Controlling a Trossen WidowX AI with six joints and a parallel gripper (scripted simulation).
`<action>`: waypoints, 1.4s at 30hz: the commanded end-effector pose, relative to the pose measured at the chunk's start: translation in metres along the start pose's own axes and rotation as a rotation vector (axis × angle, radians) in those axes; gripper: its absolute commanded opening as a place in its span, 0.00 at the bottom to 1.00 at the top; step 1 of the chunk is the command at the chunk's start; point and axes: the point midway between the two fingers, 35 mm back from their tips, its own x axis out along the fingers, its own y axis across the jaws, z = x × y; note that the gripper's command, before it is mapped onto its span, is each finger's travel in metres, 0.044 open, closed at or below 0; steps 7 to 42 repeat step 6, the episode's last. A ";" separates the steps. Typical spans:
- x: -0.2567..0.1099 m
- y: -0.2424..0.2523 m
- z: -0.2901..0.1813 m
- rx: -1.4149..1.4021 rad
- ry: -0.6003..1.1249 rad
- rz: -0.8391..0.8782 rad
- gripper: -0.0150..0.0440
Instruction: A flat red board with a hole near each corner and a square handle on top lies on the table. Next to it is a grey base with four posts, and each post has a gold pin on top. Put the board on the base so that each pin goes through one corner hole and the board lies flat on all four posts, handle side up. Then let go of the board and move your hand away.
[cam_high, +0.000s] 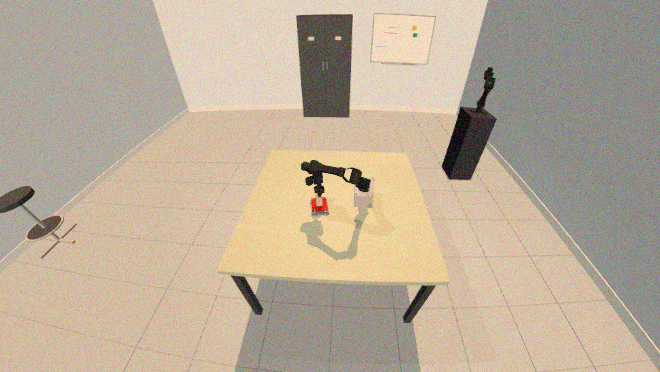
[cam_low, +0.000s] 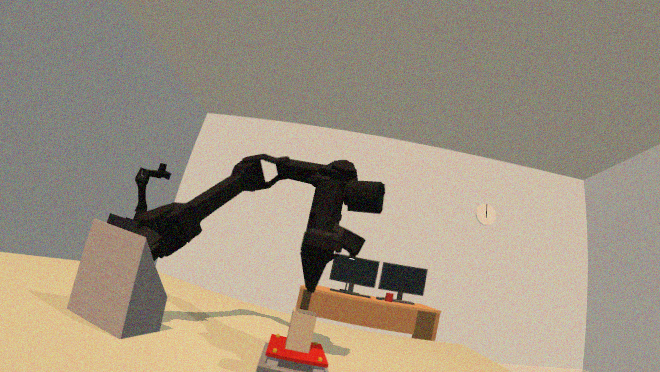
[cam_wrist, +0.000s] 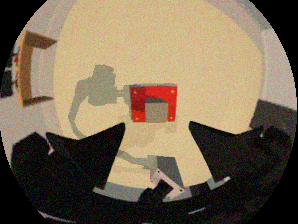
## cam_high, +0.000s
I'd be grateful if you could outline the red board with grey handle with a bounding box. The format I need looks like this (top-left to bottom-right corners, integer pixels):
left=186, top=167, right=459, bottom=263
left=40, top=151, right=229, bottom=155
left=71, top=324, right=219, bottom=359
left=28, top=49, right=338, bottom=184
left=311, top=194, right=328, bottom=212

